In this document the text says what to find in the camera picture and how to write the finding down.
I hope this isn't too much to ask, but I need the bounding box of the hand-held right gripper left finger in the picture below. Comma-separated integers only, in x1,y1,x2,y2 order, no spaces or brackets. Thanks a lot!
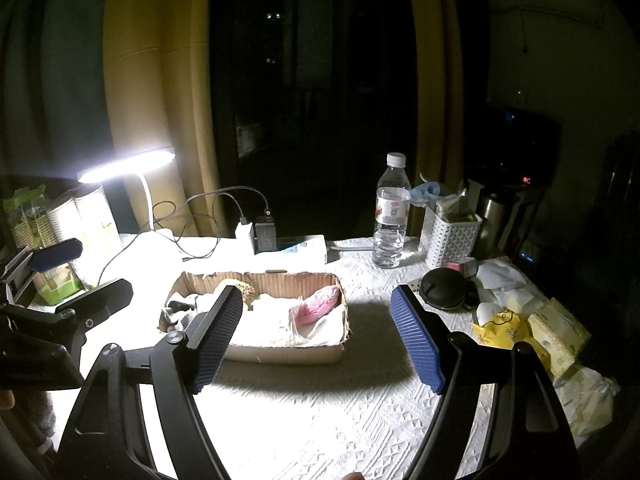
57,285,246,480

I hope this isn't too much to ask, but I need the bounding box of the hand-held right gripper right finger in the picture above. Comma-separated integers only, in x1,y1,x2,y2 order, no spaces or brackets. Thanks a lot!
390,285,583,480

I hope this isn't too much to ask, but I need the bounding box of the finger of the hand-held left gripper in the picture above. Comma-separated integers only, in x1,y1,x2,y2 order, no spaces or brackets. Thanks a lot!
0,279,135,347
0,238,84,287

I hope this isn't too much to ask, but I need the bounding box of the grey dotted work glove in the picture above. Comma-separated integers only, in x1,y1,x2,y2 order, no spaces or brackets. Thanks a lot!
162,292,202,330

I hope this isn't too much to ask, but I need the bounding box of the brown loofah sponge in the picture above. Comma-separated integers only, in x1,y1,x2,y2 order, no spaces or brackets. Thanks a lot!
220,280,258,311

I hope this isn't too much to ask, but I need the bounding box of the white paper towel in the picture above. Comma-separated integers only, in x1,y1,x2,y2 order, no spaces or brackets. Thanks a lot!
195,292,348,348

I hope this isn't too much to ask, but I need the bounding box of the shallow cardboard box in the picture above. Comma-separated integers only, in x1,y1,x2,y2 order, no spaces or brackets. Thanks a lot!
159,271,353,366

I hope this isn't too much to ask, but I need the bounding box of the pink fluffy cloth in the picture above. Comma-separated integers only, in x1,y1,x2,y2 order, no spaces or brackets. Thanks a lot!
290,284,341,326

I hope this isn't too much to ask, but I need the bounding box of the green carton box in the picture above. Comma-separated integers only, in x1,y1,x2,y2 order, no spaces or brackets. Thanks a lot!
32,260,87,306

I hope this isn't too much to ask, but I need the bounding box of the white tin can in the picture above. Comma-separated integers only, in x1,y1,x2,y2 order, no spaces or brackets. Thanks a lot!
75,185,122,261
46,195,83,251

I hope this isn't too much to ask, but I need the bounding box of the green leafy bag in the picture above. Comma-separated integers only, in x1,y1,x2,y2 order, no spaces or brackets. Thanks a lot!
2,185,50,250

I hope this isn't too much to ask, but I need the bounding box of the black round lid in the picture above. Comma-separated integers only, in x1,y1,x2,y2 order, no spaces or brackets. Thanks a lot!
419,267,478,311

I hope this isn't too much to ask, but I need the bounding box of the small pink box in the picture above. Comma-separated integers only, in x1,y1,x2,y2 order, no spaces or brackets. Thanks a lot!
445,257,478,277

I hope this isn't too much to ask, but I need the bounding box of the yellow snack packet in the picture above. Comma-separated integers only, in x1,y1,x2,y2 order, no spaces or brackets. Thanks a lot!
472,308,551,366

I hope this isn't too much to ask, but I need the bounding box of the white usb charger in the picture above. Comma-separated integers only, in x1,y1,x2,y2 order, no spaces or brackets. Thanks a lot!
235,217,257,253

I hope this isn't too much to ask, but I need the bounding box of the white perforated basket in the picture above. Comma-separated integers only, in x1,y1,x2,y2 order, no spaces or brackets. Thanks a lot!
419,203,483,271

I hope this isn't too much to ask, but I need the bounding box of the black power adapter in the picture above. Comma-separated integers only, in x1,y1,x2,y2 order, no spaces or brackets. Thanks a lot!
254,211,281,253

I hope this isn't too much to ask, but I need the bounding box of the white desk lamp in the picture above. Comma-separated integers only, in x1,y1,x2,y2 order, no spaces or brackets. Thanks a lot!
76,146,177,241

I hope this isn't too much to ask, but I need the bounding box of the white crumpled wrapper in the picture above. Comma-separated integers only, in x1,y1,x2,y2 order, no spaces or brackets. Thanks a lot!
477,257,546,316

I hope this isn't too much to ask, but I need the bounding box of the white power strip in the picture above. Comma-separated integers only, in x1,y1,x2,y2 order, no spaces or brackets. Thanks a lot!
257,235,328,264

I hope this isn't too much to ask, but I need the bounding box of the clear plastic water bottle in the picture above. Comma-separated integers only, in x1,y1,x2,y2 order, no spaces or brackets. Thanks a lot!
372,152,412,269

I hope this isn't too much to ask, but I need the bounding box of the steel thermos flask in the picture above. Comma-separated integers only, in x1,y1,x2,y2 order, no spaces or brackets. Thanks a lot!
472,185,521,261

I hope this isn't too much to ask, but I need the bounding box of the pale yellow tissue pack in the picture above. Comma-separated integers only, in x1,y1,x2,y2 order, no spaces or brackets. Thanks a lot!
527,297,593,378

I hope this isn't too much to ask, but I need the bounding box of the blue plastic bag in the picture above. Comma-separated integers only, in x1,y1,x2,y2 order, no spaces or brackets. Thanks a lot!
411,180,443,208

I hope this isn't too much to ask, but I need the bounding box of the white plastic bag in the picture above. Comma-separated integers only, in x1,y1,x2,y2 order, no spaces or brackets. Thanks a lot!
552,365,621,438

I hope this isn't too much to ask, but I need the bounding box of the yellow curtain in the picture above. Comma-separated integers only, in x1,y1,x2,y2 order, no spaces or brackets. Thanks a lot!
102,0,223,238
405,0,465,186

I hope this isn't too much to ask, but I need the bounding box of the dark appliance red display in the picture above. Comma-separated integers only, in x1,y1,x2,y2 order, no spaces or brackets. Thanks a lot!
492,105,562,187

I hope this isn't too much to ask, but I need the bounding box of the black charger cable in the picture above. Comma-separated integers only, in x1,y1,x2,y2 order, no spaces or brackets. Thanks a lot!
177,194,251,262

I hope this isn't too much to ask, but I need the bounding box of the black adapter cable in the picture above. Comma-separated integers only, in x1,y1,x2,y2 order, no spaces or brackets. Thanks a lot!
97,187,273,288

